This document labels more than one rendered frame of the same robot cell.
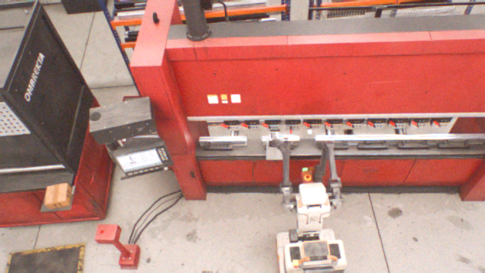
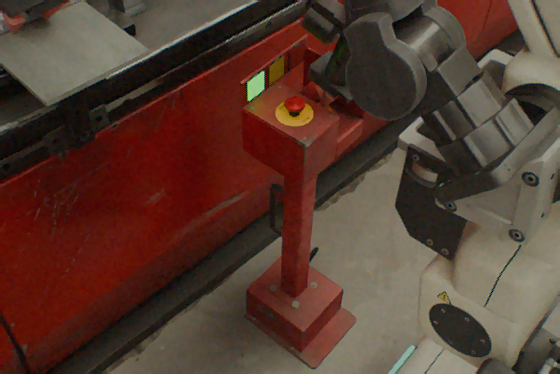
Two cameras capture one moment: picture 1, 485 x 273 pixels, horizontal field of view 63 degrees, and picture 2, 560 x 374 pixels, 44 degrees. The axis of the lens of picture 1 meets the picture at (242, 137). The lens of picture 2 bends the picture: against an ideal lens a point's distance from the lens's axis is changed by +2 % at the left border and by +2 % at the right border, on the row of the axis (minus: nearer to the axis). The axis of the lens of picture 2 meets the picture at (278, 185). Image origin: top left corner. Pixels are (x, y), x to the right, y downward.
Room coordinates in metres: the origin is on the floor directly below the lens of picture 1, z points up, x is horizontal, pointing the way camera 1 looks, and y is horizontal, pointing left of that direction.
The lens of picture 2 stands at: (1.41, 0.17, 1.64)
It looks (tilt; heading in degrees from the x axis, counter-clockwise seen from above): 48 degrees down; 306
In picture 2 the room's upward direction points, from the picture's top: 2 degrees clockwise
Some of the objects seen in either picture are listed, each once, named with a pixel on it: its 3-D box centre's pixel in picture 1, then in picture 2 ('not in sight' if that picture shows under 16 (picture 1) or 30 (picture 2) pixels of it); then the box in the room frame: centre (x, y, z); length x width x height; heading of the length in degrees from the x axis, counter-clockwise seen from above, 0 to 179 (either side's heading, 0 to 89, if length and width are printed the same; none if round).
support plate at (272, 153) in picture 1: (275, 148); (51, 37); (2.22, -0.32, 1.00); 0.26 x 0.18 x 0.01; 172
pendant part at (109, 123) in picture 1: (134, 143); not in sight; (2.13, 0.96, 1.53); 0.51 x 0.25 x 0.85; 96
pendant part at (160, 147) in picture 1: (143, 155); not in sight; (2.04, 0.90, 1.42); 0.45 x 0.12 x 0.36; 96
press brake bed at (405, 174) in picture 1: (332, 168); (289, 101); (2.23, -0.98, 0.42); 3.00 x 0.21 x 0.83; 82
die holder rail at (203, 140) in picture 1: (223, 141); not in sight; (2.44, 0.20, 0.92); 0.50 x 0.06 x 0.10; 82
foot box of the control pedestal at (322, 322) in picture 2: not in sight; (301, 306); (1.93, -0.66, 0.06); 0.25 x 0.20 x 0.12; 178
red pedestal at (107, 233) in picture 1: (118, 245); not in sight; (1.64, 1.43, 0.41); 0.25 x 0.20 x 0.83; 172
